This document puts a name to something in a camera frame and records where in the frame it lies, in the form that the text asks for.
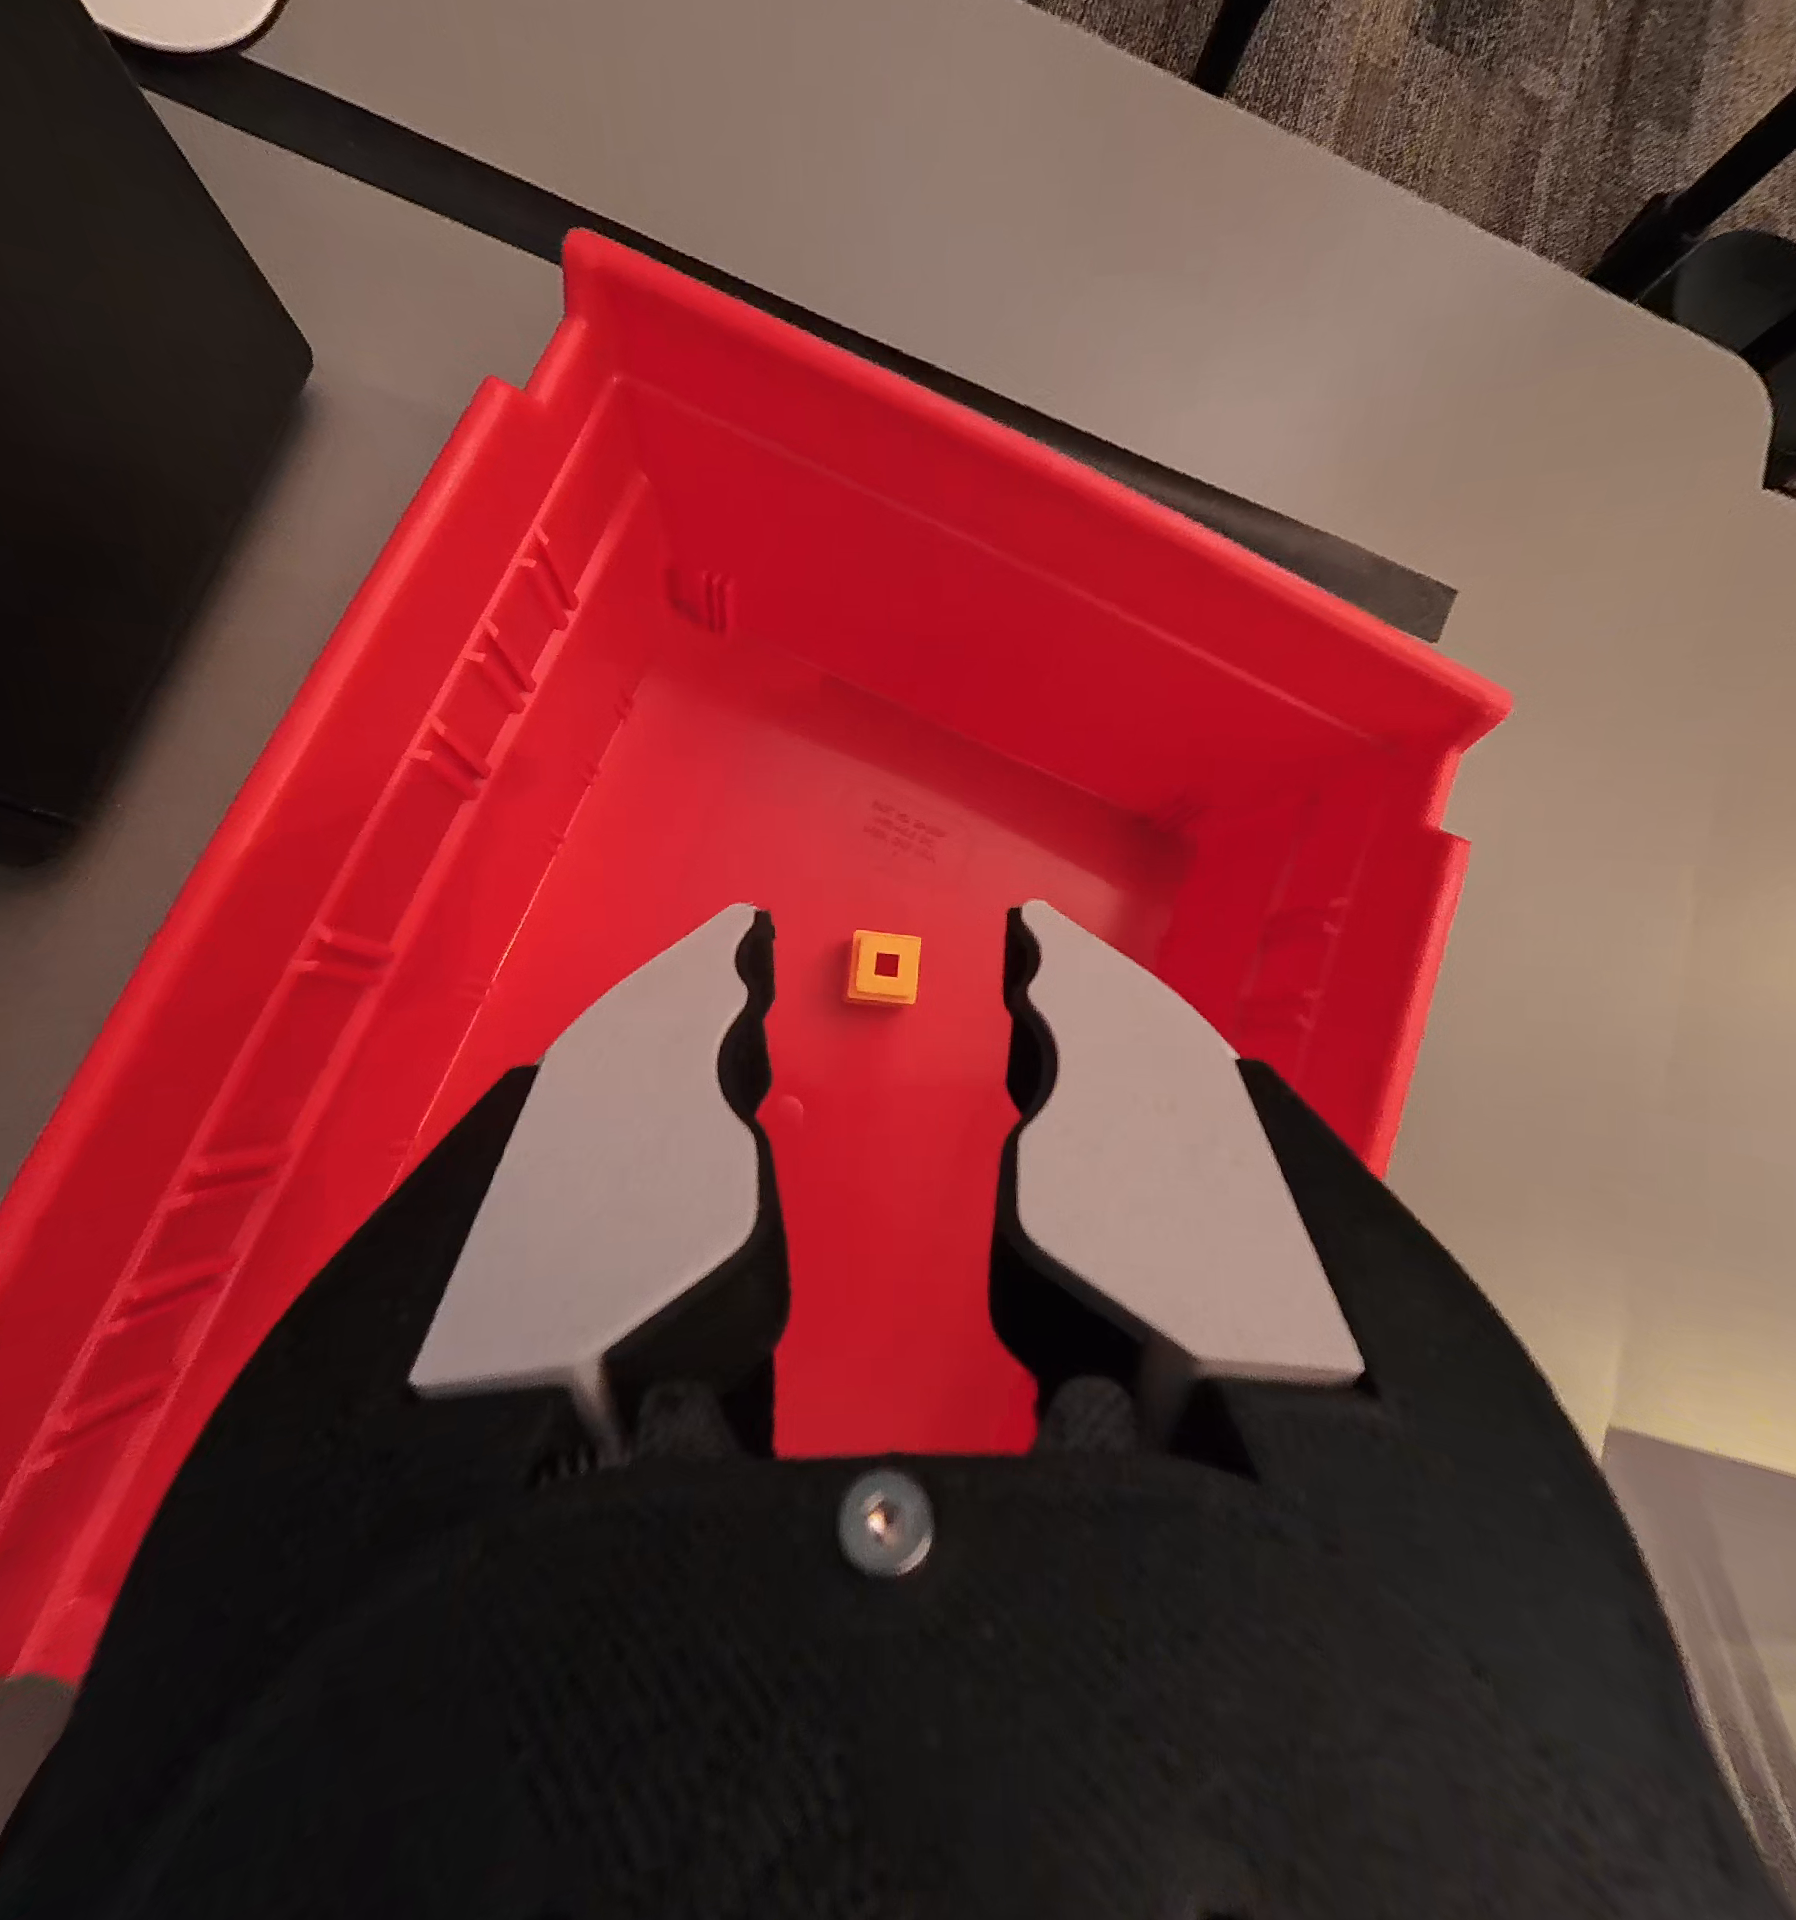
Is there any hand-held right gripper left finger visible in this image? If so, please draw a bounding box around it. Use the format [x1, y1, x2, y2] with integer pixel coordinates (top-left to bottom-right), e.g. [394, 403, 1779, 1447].
[409, 902, 791, 1402]

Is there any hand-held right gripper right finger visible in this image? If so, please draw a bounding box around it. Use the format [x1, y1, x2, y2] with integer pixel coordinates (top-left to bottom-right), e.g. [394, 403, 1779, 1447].
[997, 902, 1369, 1396]

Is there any orange cube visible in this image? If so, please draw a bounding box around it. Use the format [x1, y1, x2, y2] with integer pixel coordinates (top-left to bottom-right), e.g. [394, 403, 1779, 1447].
[837, 922, 929, 1016]

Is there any red plastic bin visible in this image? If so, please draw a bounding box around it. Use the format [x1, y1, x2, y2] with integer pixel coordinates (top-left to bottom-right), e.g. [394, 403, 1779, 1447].
[0, 226, 1515, 1717]

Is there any black drawer cabinet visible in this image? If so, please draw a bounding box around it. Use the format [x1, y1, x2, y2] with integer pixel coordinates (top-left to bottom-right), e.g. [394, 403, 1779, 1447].
[0, 0, 319, 872]

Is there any white stand base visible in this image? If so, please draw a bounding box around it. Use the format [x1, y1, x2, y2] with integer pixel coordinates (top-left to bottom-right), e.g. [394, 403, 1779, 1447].
[89, 0, 290, 56]

